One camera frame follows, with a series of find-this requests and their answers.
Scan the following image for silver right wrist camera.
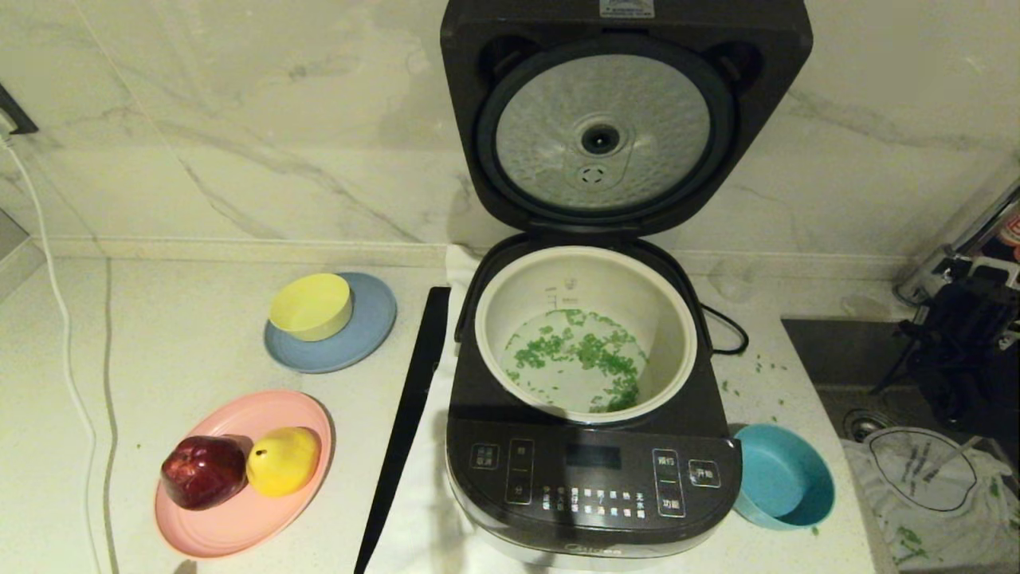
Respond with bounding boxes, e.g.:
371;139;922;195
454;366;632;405
940;254;1020;289

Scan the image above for teal bowl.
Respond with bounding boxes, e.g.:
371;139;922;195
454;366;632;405
732;423;836;532

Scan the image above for pink plate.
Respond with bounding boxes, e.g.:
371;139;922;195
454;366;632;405
154;389;335;559

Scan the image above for chrome faucet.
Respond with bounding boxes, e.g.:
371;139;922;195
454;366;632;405
896;179;1020;304

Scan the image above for yellow bowl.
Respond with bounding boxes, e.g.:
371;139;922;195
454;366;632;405
268;273;354;342

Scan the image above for black flat mat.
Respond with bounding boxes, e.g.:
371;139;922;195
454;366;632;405
353;287;452;574

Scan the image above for white plastic bag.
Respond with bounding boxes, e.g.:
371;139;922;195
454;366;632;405
841;437;1020;571

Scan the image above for steel sink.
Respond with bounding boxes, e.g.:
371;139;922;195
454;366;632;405
781;319;1020;574

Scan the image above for blue plate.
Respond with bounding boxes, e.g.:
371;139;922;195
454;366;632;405
264;272;398;374

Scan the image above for yellow pear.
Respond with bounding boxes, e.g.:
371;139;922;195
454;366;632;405
245;427;322;497

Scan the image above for black rice cooker lid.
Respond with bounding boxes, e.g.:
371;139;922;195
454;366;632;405
441;0;815;238

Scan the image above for black power cord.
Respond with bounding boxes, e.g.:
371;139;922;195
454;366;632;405
700;303;751;356

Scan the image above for chopped green bits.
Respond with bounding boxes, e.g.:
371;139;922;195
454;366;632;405
504;308;648;412

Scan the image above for dark red apple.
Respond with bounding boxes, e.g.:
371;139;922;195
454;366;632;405
160;435;248;511

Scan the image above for white inner pot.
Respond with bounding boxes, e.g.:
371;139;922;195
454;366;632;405
475;245;699;423

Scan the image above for white cable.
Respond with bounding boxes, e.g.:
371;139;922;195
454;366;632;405
0;136;104;574

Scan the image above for black rice cooker body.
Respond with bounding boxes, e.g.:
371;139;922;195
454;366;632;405
445;233;743;571

